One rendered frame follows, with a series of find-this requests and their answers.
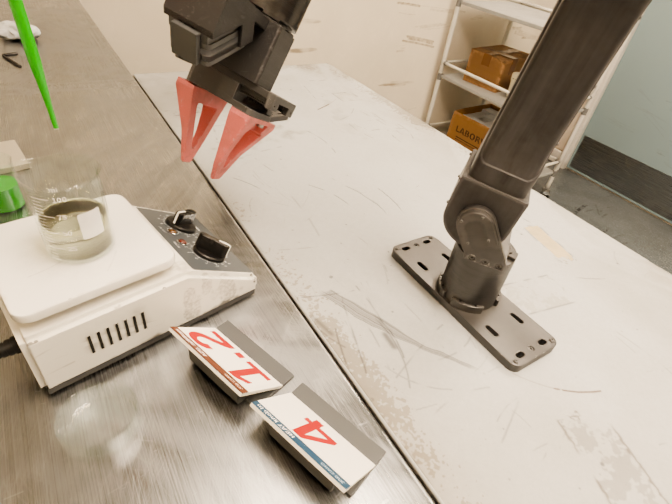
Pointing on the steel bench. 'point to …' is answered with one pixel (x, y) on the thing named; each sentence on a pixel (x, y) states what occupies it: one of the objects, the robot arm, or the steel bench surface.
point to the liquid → (32, 54)
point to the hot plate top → (127, 228)
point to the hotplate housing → (121, 321)
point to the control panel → (190, 244)
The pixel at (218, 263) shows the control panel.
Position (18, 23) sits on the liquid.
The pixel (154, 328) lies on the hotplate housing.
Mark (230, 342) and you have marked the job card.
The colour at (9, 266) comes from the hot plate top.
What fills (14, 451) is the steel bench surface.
